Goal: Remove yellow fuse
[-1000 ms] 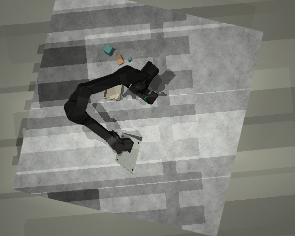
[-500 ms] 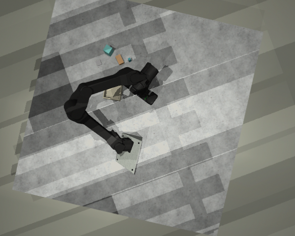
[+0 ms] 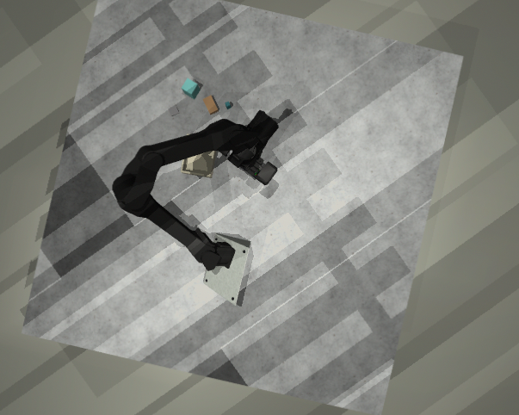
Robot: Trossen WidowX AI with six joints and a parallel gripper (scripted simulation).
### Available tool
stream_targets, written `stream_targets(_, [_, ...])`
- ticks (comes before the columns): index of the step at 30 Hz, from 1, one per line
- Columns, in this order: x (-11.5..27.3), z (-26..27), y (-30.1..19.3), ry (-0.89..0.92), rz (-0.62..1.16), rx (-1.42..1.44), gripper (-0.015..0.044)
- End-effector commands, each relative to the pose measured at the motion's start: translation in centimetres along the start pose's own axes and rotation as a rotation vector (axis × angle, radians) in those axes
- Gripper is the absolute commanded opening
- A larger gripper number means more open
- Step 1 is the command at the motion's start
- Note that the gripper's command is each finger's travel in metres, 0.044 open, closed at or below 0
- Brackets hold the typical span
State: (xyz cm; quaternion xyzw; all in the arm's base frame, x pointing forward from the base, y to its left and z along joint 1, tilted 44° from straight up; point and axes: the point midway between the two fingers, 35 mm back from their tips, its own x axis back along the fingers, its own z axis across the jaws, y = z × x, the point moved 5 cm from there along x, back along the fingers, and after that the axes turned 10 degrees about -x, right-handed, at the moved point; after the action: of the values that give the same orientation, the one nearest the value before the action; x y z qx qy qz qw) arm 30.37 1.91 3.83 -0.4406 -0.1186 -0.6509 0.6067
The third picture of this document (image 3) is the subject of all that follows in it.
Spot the beige rectangular tray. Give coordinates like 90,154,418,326
181,151,216,178

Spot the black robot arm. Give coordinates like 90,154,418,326
112,110,279,271

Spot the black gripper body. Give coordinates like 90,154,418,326
219,151,277,185

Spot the teal cube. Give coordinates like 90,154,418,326
182,78,200,99

